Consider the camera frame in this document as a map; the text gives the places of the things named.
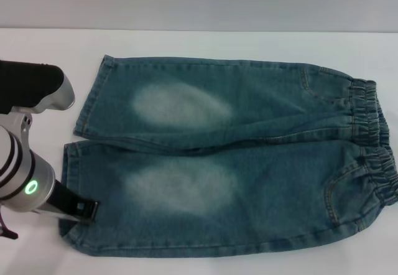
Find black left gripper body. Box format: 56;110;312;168
34;179;81;223

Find blue denim shorts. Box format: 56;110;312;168
58;54;398;250

